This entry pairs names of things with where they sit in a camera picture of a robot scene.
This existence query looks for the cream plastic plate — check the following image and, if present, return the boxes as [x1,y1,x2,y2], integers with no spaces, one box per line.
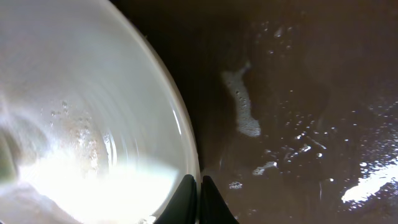
[1,0,200,223]

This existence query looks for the dark brown serving tray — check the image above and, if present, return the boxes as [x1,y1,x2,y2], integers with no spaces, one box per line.
[116,0,397,223]

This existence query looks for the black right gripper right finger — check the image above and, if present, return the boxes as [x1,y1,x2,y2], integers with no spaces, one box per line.
[200,175,239,224]

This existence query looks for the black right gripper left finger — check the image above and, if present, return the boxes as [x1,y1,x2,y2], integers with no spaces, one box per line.
[154,174,197,224]

